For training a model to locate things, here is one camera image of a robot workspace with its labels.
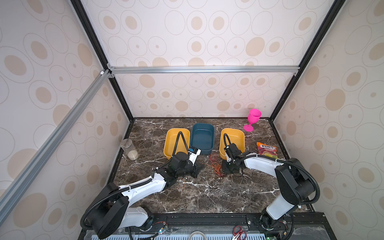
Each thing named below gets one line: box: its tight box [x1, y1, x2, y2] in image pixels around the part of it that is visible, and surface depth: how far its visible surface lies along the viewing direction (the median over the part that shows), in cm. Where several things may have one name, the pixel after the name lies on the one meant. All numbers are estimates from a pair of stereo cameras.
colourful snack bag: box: [256, 142, 278, 159], surface depth 101 cm
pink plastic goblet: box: [243, 108, 262, 132], surface depth 108 cm
